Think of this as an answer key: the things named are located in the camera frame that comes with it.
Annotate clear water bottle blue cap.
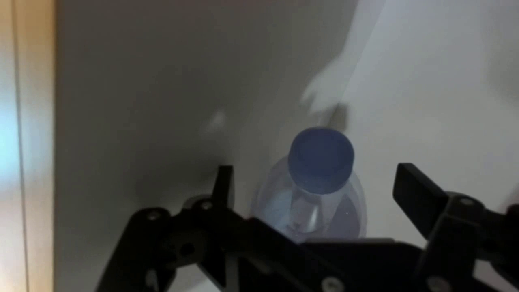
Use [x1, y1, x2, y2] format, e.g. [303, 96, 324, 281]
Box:
[253, 127, 370, 245]

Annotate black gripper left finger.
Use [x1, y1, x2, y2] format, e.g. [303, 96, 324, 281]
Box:
[95, 162, 326, 292]

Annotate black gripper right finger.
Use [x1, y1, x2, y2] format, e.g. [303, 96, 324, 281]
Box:
[391, 162, 519, 292]

